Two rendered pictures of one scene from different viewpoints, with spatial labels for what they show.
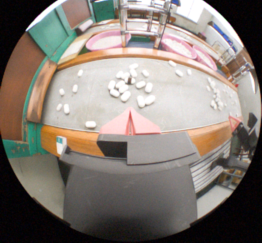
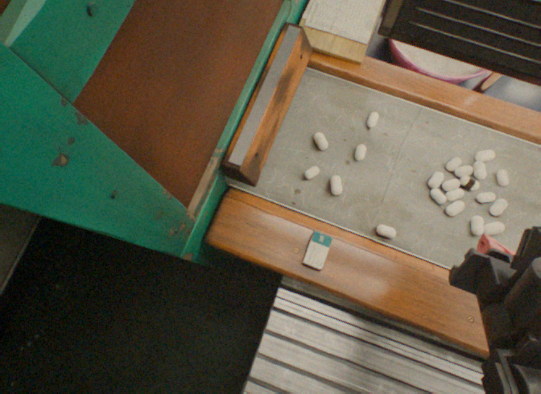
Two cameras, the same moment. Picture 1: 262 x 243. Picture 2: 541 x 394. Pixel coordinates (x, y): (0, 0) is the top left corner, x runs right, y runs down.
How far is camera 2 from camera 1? 54 cm
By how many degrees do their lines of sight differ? 6
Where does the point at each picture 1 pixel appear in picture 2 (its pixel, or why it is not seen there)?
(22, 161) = not seen: outside the picture
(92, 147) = (385, 268)
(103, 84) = (418, 171)
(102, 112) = (408, 219)
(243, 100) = not seen: outside the picture
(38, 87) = (276, 105)
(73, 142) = (347, 250)
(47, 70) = (297, 64)
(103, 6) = not seen: outside the picture
